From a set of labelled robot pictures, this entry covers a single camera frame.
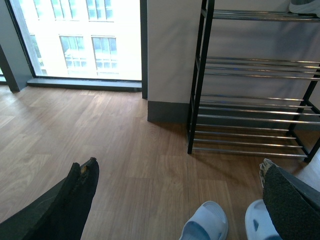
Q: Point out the light blue slipper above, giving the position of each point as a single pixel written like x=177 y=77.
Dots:
x=258 y=223
x=209 y=222

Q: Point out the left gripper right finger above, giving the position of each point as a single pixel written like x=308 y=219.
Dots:
x=293 y=206

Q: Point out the black metal shoe rack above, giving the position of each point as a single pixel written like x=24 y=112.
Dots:
x=233 y=123

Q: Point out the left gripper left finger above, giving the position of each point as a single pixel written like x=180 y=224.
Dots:
x=61 y=212

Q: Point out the grey window frame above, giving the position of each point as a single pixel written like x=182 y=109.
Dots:
x=18 y=72

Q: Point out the grey knit sneaker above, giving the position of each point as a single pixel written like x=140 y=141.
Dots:
x=305 y=7

